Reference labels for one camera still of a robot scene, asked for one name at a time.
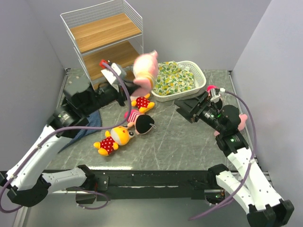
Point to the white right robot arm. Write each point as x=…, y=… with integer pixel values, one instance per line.
x=263, y=205

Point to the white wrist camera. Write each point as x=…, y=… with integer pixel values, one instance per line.
x=111, y=71
x=215, y=94

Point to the lemon print cloth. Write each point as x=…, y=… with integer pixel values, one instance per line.
x=173, y=78

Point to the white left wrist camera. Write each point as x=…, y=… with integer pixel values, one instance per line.
x=111, y=71

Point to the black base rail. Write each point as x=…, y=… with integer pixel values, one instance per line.
x=143, y=184

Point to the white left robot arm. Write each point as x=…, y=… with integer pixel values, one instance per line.
x=26, y=182

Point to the white wire wooden shelf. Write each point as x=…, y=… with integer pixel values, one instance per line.
x=112, y=31

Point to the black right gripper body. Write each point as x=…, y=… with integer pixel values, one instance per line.
x=209, y=116

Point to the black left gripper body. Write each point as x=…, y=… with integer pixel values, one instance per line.
x=103, y=96

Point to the black-haired doll by basket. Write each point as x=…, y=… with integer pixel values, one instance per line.
x=213, y=92

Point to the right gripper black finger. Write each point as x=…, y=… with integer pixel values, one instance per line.
x=189, y=113
x=192, y=101

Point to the yellow plush near shelf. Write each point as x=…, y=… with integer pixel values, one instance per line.
x=142, y=103

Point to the yellow plush red dotted dress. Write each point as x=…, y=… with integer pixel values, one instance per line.
x=114, y=138

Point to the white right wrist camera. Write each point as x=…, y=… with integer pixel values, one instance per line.
x=215, y=94

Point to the pink plush pig striped shirt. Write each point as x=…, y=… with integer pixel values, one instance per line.
x=145, y=70

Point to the black-haired doll pink striped dress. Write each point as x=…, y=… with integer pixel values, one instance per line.
x=142, y=123

